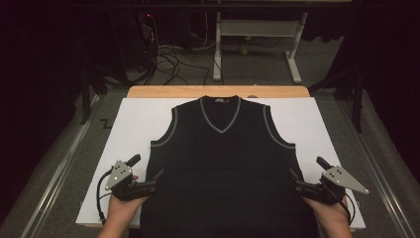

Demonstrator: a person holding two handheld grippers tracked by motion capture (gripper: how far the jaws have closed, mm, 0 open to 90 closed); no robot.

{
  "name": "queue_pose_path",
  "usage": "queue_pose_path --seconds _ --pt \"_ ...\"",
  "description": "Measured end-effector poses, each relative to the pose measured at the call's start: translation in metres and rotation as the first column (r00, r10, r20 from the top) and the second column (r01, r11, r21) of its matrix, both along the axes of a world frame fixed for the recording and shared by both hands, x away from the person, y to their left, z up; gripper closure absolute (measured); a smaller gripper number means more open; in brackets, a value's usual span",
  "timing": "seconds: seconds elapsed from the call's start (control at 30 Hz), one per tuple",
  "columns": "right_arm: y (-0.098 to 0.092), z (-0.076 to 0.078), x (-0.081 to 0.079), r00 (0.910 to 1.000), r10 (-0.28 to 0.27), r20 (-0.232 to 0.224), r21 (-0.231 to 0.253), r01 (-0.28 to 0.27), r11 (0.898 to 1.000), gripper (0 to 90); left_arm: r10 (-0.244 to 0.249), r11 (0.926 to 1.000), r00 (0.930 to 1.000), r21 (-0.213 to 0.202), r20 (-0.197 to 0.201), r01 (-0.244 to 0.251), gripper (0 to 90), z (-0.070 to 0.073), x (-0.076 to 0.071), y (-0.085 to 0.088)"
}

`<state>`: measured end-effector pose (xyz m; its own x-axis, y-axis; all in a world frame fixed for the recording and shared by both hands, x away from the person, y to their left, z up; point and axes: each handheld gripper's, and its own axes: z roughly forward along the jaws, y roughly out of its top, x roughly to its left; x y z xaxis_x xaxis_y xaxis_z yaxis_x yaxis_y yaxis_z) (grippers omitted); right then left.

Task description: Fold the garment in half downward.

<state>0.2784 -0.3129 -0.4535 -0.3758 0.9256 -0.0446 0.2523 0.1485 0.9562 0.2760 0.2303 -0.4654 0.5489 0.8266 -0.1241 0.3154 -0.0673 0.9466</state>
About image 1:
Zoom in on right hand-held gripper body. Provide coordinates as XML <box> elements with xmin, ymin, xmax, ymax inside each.
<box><xmin>295</xmin><ymin>156</ymin><xmax>370</xmax><ymax>205</ymax></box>

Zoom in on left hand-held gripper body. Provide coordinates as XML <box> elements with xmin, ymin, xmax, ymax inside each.
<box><xmin>104</xmin><ymin>154</ymin><xmax>158</xmax><ymax>202</ymax></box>

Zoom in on black knitted vest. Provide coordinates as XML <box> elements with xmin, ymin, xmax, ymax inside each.
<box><xmin>140</xmin><ymin>94</ymin><xmax>320</xmax><ymax>238</ymax></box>

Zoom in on person's left hand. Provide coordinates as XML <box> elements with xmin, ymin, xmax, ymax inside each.
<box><xmin>105</xmin><ymin>193</ymin><xmax>150</xmax><ymax>227</ymax></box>

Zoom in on person's right hand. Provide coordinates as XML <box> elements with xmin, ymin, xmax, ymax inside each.
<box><xmin>301</xmin><ymin>196</ymin><xmax>352</xmax><ymax>229</ymax></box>

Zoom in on white board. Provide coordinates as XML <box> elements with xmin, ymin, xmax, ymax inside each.
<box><xmin>75</xmin><ymin>97</ymin><xmax>367</xmax><ymax>230</ymax></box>

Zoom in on black metal stand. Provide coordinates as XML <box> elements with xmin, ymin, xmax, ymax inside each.
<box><xmin>79</xmin><ymin>59</ymin><xmax>110</xmax><ymax>126</ymax></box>
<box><xmin>308</xmin><ymin>63</ymin><xmax>367</xmax><ymax>134</ymax></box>

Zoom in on wooden table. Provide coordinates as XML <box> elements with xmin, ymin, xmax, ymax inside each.
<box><xmin>82</xmin><ymin>84</ymin><xmax>358</xmax><ymax>234</ymax></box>

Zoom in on dark equipment box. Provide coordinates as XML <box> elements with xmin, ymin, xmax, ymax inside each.
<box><xmin>137</xmin><ymin>11</ymin><xmax>160</xmax><ymax>72</ymax></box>

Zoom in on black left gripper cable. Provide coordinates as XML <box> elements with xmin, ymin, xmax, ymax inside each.
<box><xmin>95</xmin><ymin>168</ymin><xmax>115</xmax><ymax>226</ymax></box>

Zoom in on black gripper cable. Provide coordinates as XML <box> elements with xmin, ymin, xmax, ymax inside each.
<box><xmin>330</xmin><ymin>184</ymin><xmax>357</xmax><ymax>226</ymax></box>
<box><xmin>95</xmin><ymin>168</ymin><xmax>115</xmax><ymax>226</ymax></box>

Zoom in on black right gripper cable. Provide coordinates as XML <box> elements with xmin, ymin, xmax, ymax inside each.
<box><xmin>330</xmin><ymin>184</ymin><xmax>357</xmax><ymax>226</ymax></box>

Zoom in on metal floor rail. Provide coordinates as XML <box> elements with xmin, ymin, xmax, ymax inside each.
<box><xmin>336</xmin><ymin>98</ymin><xmax>418</xmax><ymax>238</ymax></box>
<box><xmin>19</xmin><ymin>94</ymin><xmax>101</xmax><ymax>238</ymax></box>

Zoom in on bundle of floor cables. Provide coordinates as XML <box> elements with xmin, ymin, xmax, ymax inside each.
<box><xmin>138</xmin><ymin>12</ymin><xmax>212</xmax><ymax>85</ymax></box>

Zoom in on white desk frame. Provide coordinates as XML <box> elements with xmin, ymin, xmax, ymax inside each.
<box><xmin>212</xmin><ymin>11</ymin><xmax>310</xmax><ymax>84</ymax></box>

